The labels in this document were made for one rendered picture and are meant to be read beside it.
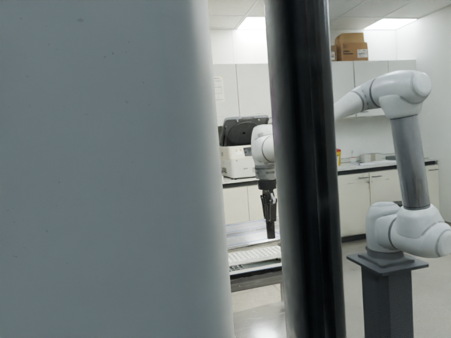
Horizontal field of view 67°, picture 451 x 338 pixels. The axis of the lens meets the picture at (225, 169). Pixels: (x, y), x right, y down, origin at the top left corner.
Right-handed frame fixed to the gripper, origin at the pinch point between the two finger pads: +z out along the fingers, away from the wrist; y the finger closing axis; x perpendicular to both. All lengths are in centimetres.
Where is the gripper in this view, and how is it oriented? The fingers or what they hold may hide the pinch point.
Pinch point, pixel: (270, 229)
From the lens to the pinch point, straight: 139.4
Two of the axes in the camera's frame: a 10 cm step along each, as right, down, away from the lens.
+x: 9.7, -0.9, 2.3
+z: 0.8, 9.9, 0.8
